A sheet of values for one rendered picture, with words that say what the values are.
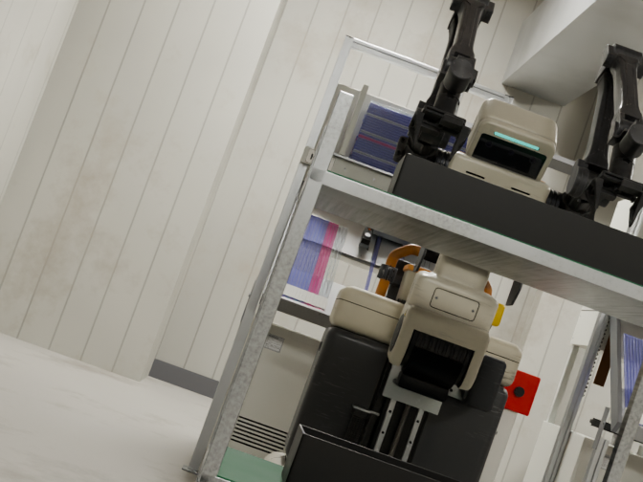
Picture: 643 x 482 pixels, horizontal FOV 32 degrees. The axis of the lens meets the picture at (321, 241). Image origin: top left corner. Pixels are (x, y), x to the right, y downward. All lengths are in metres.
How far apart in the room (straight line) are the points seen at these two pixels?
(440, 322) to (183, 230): 4.13
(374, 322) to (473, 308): 0.35
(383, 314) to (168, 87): 4.04
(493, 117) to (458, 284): 0.44
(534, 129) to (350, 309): 0.71
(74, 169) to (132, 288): 0.80
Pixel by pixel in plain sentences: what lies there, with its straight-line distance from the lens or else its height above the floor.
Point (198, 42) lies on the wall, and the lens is 6.99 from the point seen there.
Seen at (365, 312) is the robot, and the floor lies 0.75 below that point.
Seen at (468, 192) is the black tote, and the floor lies 1.03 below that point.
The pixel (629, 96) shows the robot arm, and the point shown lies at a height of 1.46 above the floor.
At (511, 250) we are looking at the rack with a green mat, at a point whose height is 0.93.
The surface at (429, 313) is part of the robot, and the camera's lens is 2.84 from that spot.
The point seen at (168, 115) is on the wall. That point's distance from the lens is 6.91.
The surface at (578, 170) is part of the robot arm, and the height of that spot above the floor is 1.26.
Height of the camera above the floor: 0.66
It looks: 4 degrees up
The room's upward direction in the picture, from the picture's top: 20 degrees clockwise
